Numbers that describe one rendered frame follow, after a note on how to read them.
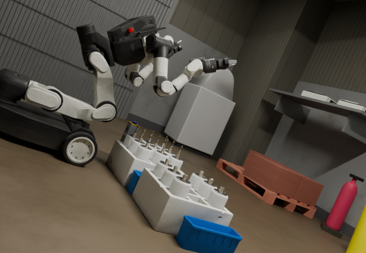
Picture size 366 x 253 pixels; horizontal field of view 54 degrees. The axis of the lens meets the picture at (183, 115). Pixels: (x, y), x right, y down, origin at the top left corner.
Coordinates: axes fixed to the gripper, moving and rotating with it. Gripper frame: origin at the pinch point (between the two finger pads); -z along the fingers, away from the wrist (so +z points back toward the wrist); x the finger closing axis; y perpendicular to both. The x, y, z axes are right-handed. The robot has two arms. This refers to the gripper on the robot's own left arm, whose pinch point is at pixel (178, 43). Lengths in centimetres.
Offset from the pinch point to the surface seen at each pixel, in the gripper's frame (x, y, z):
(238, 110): -29, -237, -150
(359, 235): 182, -104, 2
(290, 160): 76, -244, -123
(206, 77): -70, -172, -124
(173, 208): 102, 26, 119
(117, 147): 30, -10, 98
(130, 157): 51, 3, 103
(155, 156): 58, -4, 90
